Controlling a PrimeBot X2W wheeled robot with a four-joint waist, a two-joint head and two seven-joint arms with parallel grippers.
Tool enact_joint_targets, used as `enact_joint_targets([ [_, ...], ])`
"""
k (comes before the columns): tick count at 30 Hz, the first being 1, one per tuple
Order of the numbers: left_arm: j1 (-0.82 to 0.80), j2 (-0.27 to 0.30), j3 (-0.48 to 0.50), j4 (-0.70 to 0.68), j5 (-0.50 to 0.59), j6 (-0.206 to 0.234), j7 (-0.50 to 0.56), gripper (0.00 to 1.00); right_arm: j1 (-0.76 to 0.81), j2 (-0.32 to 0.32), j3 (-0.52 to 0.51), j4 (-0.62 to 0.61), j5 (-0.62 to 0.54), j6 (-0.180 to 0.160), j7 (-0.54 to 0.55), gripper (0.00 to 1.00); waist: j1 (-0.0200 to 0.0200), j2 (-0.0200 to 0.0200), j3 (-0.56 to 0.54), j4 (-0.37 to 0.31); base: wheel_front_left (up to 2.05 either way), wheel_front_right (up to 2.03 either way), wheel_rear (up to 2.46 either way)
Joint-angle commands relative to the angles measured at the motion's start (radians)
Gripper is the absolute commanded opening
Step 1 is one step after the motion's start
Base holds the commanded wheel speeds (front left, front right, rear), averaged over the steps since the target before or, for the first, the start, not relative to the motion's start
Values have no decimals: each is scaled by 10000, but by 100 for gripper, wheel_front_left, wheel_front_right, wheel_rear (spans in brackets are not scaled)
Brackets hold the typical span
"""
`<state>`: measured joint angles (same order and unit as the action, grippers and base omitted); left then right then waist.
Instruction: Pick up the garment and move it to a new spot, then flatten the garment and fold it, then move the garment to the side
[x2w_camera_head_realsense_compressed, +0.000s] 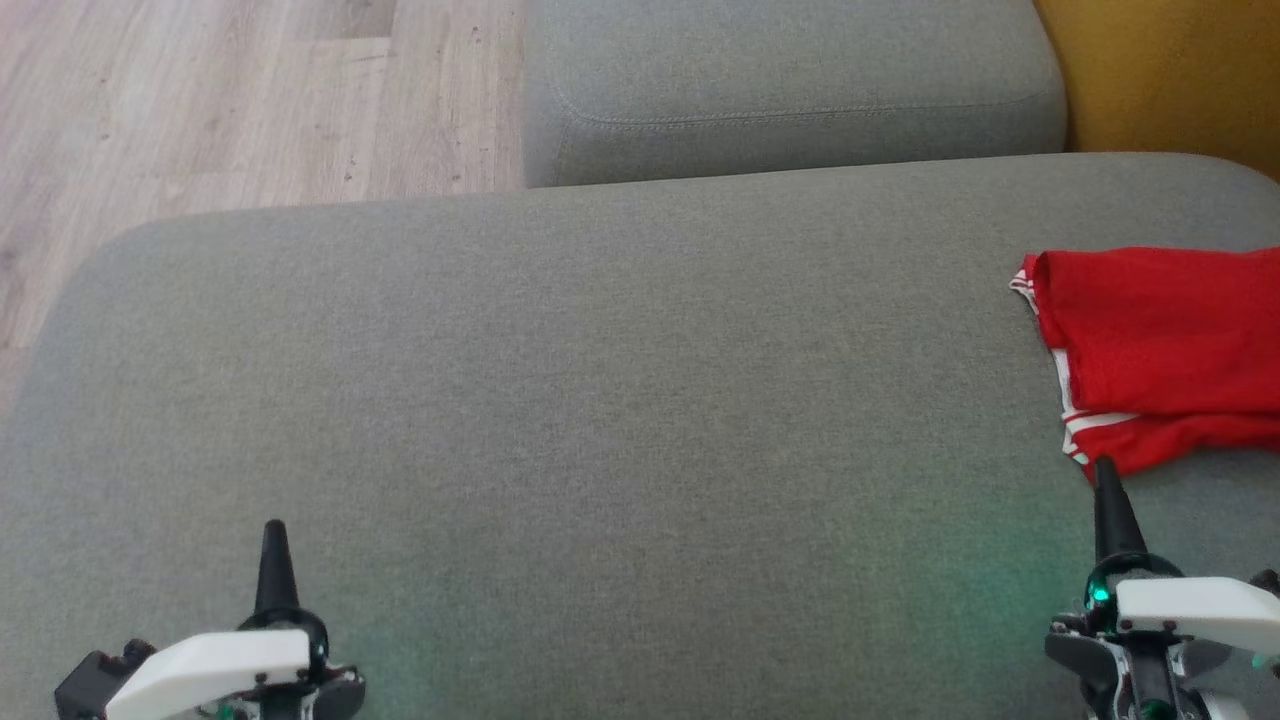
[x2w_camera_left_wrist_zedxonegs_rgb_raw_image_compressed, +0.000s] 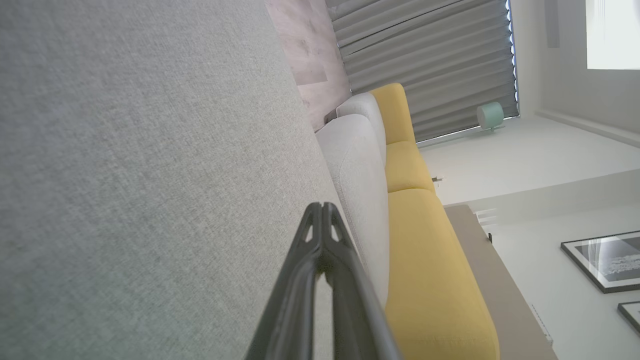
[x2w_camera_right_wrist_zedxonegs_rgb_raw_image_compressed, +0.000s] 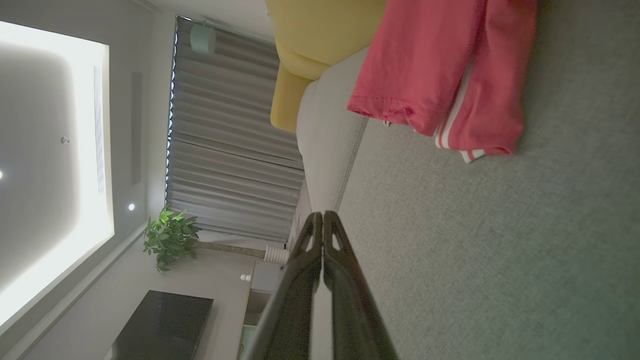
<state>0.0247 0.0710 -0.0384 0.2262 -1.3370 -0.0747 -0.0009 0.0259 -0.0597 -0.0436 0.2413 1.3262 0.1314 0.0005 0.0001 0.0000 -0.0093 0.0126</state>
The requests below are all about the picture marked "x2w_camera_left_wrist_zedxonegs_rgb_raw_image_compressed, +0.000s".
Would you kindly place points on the grey pleated curtain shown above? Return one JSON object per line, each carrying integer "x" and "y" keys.
{"x": 425, "y": 50}

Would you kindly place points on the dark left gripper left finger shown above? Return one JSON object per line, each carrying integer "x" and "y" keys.
{"x": 290, "y": 310}

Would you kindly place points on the taupe wall ledge panel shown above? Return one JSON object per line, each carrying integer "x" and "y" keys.
{"x": 500, "y": 300}

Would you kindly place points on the large black framed picture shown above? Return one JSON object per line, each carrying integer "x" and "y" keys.
{"x": 610, "y": 260}

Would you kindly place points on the small black framed picture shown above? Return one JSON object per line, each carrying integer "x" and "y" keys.
{"x": 631, "y": 315}

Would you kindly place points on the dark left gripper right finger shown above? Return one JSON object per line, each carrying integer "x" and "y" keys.
{"x": 360, "y": 320}

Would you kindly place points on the mint green floor lamp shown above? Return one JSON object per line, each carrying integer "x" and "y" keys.
{"x": 489, "y": 115}

